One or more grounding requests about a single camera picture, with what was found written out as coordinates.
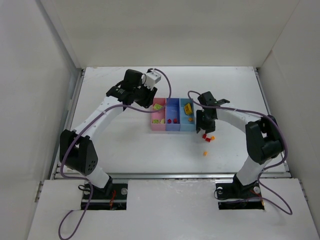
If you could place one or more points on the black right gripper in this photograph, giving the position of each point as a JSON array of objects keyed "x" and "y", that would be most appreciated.
[{"x": 206, "y": 124}]

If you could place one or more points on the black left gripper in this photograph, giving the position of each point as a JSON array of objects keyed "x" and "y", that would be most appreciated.
[{"x": 146, "y": 96}]

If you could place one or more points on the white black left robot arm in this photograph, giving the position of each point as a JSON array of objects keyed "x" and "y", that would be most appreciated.
[{"x": 77, "y": 149}]

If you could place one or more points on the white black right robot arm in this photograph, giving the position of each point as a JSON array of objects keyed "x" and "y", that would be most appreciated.
[{"x": 264, "y": 141}]

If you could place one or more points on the light blue plastic bin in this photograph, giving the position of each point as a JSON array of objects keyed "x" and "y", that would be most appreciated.
[{"x": 185, "y": 124}]

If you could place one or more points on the pink plastic bin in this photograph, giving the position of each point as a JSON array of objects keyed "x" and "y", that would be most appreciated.
[{"x": 158, "y": 115}]

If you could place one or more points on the dark blue plastic bin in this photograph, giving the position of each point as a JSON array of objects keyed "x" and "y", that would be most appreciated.
[{"x": 172, "y": 111}]

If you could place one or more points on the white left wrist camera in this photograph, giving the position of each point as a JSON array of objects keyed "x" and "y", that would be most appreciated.
[{"x": 151, "y": 78}]

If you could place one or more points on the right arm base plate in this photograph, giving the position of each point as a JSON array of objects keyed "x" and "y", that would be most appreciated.
[{"x": 231, "y": 196}]

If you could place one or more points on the aluminium front rail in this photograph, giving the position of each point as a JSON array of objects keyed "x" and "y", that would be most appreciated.
[{"x": 146, "y": 176}]

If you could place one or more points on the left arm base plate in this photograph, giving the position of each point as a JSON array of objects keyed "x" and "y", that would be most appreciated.
[{"x": 114, "y": 199}]

